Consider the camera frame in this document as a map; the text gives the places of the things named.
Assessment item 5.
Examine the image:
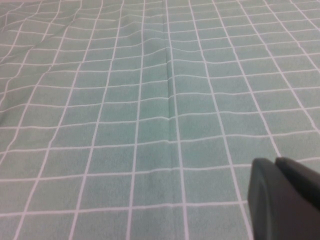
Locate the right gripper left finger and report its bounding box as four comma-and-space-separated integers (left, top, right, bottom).
247, 157, 320, 240

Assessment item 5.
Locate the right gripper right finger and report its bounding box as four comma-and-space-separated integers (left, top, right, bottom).
274, 156, 320, 211

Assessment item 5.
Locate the green white checked tablecloth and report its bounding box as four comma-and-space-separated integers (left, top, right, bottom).
0, 0, 320, 240

